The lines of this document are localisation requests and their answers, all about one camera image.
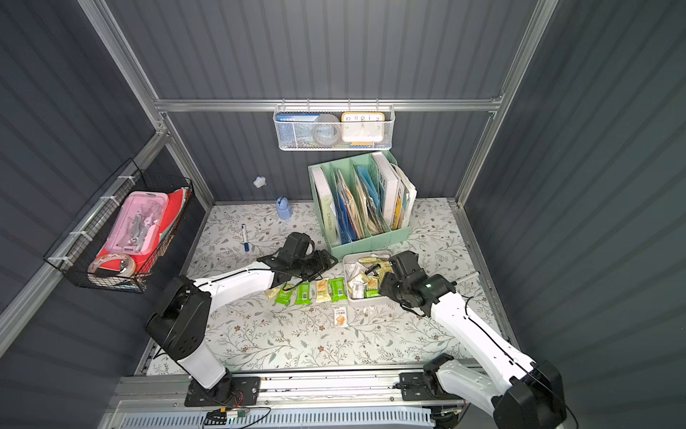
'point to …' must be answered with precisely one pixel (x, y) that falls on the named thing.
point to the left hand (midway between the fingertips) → (332, 263)
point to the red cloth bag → (172, 210)
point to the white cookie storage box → (363, 271)
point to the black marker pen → (466, 277)
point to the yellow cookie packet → (322, 290)
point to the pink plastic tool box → (138, 228)
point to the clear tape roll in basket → (129, 271)
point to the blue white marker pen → (246, 243)
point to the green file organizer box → (362, 202)
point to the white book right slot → (391, 190)
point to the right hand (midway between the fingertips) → (392, 286)
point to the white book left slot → (327, 205)
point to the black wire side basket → (76, 250)
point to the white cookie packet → (339, 316)
